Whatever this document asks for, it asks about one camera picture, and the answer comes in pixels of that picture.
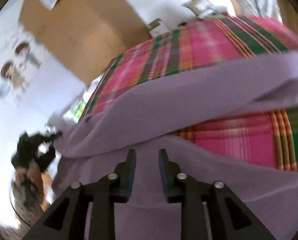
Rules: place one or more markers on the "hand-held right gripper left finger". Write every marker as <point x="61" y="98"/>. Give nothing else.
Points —
<point x="131" y="177"/>

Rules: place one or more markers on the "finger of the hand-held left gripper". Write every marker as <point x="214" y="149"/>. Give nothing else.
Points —
<point x="53" y="135"/>

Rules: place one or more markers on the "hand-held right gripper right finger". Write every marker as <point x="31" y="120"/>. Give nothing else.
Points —
<point x="164" y="177"/>

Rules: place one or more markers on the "purple fleece garment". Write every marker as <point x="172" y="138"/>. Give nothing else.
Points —
<point x="189" y="85"/>

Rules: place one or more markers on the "person's left forearm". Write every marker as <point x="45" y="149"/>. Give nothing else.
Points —
<point x="28" y="212"/>

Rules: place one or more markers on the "person's left hand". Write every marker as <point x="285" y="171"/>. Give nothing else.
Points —
<point x="37" y="180"/>

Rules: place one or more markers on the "green tissue packet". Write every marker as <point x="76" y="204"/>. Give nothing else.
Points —
<point x="78" y="107"/>

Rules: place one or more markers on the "wooden wardrobe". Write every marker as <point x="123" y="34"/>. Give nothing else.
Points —
<point x="83" y="25"/>

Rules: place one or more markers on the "pink green plaid bed sheet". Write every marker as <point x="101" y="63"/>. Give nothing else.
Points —
<point x="201" y="42"/>

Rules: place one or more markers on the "white cardboard box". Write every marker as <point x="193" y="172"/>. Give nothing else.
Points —
<point x="156" y="28"/>

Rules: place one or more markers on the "brown cardboard box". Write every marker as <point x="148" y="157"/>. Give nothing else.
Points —
<point x="199" y="5"/>

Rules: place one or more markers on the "cartoon children wall sticker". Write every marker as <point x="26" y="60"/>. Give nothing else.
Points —
<point x="16" y="65"/>

